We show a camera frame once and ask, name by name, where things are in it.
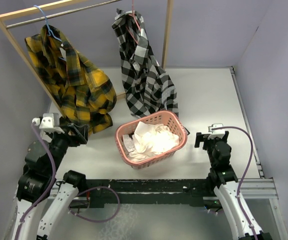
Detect white clothes in basket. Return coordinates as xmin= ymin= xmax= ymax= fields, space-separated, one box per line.
xmin=122 ymin=122 xmax=179 ymax=163

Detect black base bar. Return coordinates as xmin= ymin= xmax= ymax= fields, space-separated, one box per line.
xmin=56 ymin=177 xmax=237 ymax=209

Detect yellow plaid shirt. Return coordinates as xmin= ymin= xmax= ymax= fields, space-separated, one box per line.
xmin=24 ymin=25 xmax=117 ymax=134

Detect pink wire hanger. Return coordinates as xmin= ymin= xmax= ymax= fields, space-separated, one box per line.
xmin=126 ymin=0 xmax=141 ymax=44

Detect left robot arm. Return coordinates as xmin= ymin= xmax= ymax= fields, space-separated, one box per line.
xmin=12 ymin=123 xmax=88 ymax=240

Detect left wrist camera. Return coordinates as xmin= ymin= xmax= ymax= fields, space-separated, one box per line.
xmin=32 ymin=113 xmax=65 ymax=134

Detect wooden clothes rack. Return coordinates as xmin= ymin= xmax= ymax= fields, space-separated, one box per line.
xmin=0 ymin=0 xmax=174 ymax=116

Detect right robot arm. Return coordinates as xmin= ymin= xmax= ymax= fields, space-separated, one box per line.
xmin=195 ymin=131 xmax=272 ymax=240

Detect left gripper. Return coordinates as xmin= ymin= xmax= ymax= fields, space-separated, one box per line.
xmin=46 ymin=122 xmax=89 ymax=173

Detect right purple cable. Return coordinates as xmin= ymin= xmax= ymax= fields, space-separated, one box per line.
xmin=216 ymin=126 xmax=259 ymax=240

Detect black white checkered shirt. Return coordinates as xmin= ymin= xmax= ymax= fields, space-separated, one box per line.
xmin=112 ymin=9 xmax=179 ymax=118

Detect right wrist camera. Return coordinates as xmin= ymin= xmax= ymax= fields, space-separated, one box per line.
xmin=208 ymin=123 xmax=226 ymax=140

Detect aluminium rail frame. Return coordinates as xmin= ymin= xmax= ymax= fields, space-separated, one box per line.
xmin=229 ymin=66 xmax=288 ymax=240

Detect blue wire hanger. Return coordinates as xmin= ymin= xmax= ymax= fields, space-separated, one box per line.
xmin=33 ymin=4 xmax=67 ymax=62

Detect pink laundry basket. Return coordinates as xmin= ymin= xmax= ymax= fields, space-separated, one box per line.
xmin=115 ymin=110 xmax=188 ymax=169

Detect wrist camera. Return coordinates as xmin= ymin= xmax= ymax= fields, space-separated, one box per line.
xmin=32 ymin=113 xmax=65 ymax=134
xmin=208 ymin=123 xmax=226 ymax=140

